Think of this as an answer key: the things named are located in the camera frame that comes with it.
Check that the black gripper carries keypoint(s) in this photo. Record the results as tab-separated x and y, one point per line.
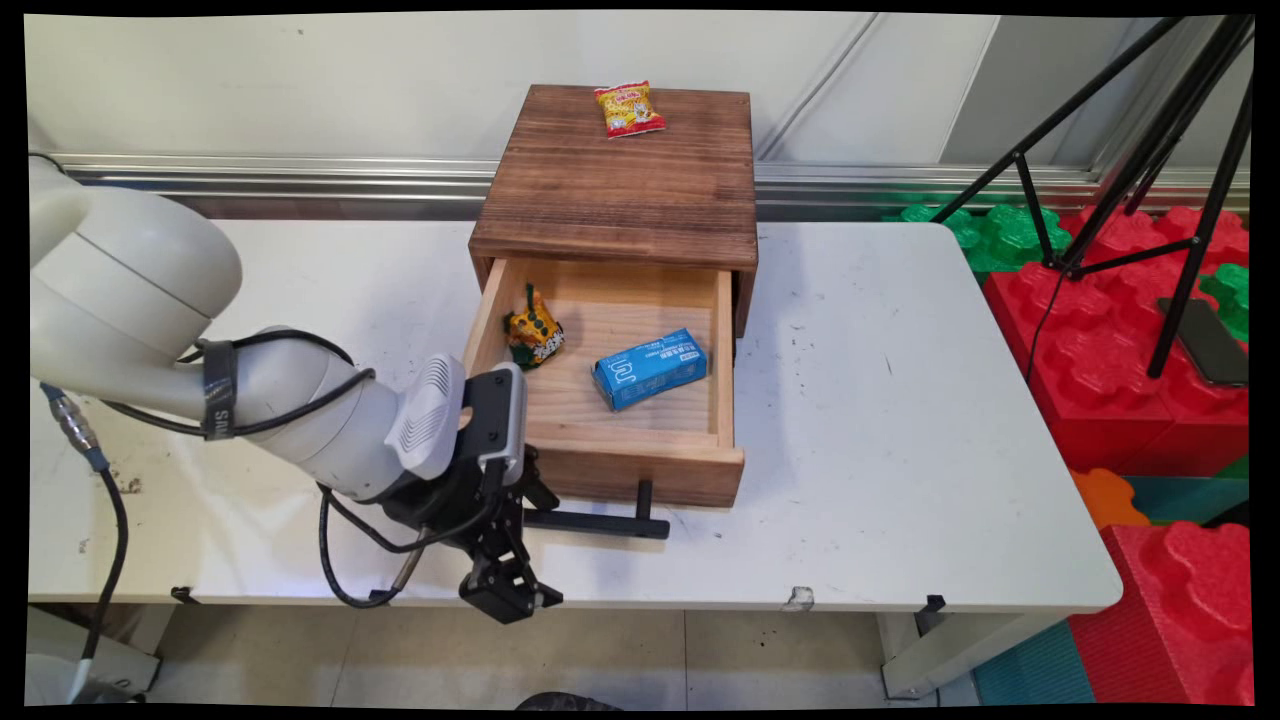
460	505

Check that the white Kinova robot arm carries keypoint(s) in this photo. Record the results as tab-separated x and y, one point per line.
130	290

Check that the black table edge clip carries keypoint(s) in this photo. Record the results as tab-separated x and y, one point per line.
932	603
183	596
378	598

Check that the green yellow toy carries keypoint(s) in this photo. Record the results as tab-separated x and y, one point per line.
532	335

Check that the blue carton box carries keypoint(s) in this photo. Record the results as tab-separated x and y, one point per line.
650	368

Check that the white table leg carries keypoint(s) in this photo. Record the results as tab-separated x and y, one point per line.
950	655
60	650

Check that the red yellow snack packet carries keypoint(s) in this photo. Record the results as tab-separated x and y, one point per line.
628	108

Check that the green foam block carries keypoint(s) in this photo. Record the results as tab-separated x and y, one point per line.
1000	235
1232	295

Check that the orange foam piece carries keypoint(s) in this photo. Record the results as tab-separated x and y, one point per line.
1105	498

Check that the large red foam block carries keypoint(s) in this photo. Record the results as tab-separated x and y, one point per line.
1100	370

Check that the teal foam mat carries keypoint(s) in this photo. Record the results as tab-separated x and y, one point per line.
1190	498

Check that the black smartphone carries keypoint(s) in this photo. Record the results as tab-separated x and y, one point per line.
1210	345

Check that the black tripod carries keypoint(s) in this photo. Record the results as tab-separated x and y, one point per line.
1180	130

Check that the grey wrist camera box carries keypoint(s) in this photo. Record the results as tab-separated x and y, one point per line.
500	410

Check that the aluminium wall rail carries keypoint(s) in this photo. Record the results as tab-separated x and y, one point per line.
850	180

